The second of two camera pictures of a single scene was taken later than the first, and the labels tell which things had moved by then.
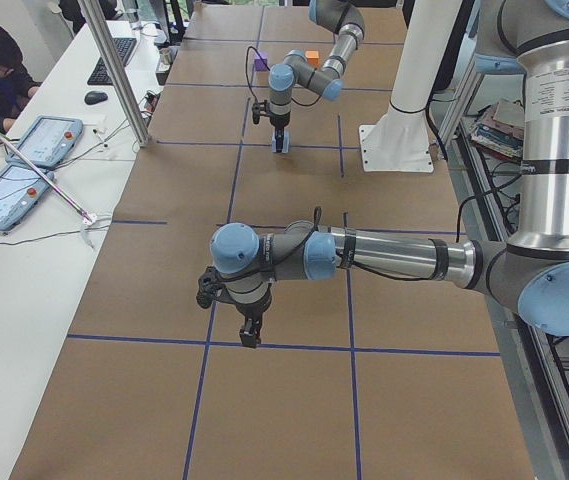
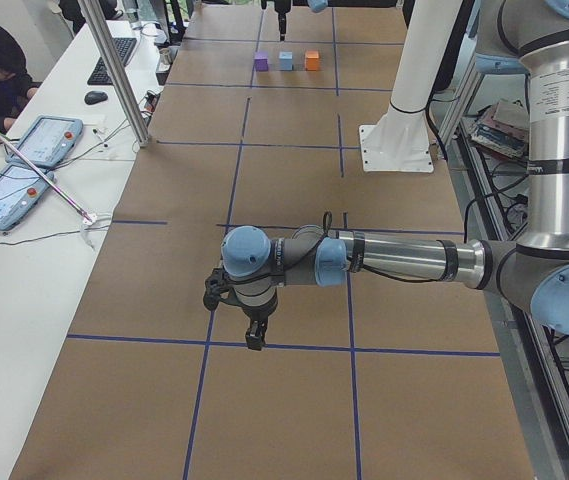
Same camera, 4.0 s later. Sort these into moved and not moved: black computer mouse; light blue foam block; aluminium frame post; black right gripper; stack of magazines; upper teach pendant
Moved: light blue foam block; black right gripper
Not moved: upper teach pendant; stack of magazines; aluminium frame post; black computer mouse
